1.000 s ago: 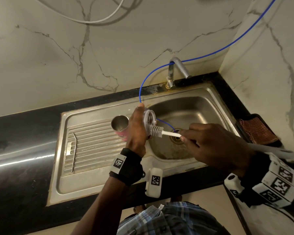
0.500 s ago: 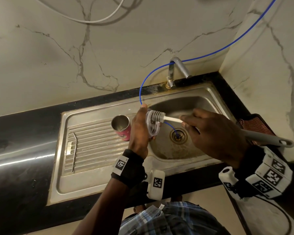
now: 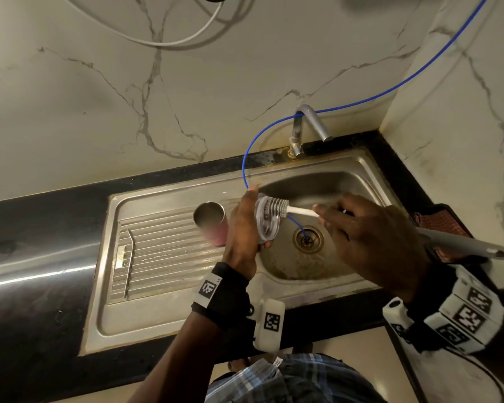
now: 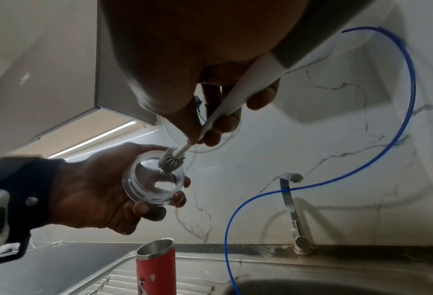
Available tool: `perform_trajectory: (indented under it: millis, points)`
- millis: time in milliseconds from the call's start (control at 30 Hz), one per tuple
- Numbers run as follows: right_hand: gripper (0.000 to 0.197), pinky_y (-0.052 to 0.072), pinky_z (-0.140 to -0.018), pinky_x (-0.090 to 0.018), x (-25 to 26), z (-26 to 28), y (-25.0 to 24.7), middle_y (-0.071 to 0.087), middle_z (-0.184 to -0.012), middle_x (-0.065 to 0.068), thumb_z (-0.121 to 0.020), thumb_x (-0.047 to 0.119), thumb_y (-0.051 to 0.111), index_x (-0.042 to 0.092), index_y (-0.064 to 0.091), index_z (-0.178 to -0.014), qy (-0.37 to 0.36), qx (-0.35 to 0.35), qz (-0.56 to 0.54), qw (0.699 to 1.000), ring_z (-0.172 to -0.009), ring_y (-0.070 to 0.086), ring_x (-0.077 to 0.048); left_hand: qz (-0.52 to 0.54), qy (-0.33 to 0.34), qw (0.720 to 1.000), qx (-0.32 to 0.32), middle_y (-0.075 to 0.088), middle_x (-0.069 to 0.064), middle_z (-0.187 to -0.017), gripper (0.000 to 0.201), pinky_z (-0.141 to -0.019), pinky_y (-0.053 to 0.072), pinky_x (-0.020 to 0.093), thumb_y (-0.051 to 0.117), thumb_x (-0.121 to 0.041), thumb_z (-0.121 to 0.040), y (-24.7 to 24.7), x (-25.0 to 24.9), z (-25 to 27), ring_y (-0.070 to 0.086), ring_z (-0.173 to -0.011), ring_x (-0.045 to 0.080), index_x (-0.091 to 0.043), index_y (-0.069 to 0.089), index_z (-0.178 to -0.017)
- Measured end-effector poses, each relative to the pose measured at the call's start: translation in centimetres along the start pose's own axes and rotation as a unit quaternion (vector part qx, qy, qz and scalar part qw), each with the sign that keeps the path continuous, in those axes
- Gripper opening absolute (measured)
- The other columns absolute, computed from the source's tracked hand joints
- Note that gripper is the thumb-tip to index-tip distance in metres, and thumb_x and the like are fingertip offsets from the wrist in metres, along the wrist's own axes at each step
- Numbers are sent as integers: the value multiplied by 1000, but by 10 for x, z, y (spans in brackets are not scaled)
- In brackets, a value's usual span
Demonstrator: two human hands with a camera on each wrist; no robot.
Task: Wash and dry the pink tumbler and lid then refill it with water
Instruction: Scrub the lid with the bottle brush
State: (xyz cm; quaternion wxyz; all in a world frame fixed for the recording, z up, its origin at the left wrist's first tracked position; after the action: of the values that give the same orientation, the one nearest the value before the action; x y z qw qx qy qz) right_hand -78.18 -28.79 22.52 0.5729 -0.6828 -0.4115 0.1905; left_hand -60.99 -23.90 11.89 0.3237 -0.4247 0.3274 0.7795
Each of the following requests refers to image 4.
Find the person's left hand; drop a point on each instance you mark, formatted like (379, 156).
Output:
(92, 190)

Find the person's right hand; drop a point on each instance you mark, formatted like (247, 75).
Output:
(187, 43)

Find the clear plastic lid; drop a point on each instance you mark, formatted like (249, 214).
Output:
(151, 187)

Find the white bottle brush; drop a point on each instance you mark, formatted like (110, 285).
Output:
(238, 92)

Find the pink steel tumbler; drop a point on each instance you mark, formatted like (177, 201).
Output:
(156, 270)

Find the under-cabinet light strip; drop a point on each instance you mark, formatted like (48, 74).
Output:
(99, 135)

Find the black left wrist band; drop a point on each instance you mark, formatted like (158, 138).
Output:
(23, 184)

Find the metal faucet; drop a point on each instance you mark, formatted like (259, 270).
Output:
(289, 207)

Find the thin blue tube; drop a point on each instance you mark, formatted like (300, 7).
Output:
(413, 86)

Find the stainless steel sink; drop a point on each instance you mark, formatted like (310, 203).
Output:
(311, 270)

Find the dark brown wall cabinet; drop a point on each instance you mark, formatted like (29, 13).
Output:
(118, 72)

